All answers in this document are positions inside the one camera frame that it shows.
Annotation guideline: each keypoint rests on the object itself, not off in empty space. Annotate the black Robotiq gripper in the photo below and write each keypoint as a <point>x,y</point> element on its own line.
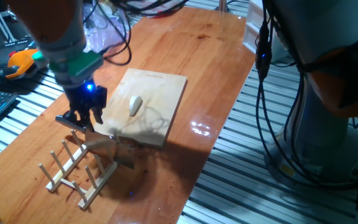
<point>85,95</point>

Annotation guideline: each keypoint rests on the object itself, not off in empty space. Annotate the steel cleaver knife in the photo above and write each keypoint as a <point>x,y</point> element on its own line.
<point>68,122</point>

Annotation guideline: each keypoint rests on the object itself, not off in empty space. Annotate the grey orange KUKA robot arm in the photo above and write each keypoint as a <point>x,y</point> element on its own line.
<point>322,31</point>

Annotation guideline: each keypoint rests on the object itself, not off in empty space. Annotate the white radish chunk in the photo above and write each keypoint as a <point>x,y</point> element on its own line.
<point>135,105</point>

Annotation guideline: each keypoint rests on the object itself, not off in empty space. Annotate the wooden peg dish rack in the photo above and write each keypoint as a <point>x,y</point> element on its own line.
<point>67,169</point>

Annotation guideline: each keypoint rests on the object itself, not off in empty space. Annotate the wooden cutting board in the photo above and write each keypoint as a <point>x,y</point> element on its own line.
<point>154,93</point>

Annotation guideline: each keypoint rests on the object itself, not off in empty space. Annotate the clear plastic bag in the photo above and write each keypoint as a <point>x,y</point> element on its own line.
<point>107,34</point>

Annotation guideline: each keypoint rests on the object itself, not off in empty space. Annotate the orange black teach pendant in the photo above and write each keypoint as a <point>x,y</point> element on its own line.
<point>22,62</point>

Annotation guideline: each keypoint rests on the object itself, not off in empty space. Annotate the white red-printed plastic bag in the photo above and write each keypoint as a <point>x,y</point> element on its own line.
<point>166,7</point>

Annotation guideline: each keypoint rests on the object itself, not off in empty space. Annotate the white drawer box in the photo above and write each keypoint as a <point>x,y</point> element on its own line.
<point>253,34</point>

